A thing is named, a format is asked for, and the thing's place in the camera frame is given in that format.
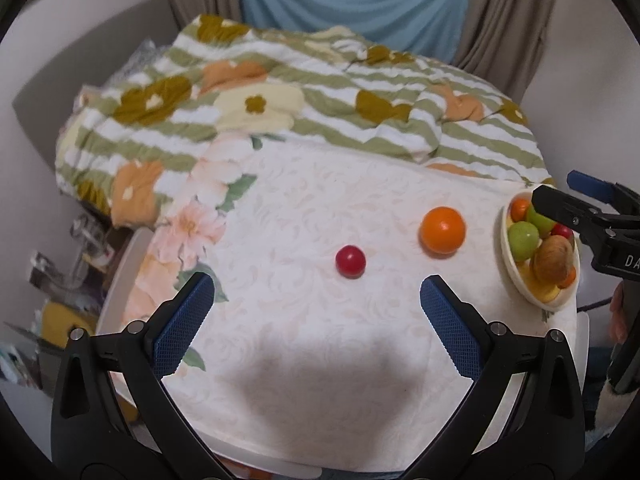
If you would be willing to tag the large orange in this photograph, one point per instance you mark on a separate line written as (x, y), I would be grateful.
(442, 230)

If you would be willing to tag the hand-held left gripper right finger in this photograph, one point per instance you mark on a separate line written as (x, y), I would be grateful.
(450, 325)

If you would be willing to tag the white table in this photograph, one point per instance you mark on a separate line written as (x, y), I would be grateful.
(125, 270)

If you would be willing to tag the cream oval bowl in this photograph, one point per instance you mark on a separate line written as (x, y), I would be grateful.
(515, 276)

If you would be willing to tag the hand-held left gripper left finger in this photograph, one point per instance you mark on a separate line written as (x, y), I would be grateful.
(182, 325)

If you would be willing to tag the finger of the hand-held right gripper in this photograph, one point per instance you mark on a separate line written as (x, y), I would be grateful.
(587, 181)
(560, 207)

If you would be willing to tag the clear glass jar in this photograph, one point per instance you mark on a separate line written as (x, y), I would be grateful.
(87, 237)

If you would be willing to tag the yellow object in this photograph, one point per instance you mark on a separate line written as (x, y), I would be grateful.
(62, 322)

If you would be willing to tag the person's right hand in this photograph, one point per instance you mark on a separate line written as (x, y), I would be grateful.
(617, 312)

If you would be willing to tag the large green apple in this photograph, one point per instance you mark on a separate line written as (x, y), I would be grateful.
(540, 220)

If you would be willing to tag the green striped floral blanket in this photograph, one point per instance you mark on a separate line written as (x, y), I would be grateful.
(300, 110)

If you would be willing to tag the floral cream tablecloth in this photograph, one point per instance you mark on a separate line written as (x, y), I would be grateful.
(325, 320)

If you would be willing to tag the blue curtain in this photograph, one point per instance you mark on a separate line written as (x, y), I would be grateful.
(350, 5)

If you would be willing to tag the white fuzzy cloth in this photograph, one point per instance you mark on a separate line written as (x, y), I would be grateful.
(617, 410)

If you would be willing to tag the small green apple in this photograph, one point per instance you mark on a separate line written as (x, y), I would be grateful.
(522, 240)

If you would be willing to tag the red plum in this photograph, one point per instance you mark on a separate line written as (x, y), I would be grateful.
(562, 231)
(350, 261)

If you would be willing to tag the small tangerine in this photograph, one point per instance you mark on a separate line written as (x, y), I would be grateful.
(569, 277)

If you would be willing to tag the speckled grey cloth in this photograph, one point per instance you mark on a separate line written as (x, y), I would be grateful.
(140, 57)

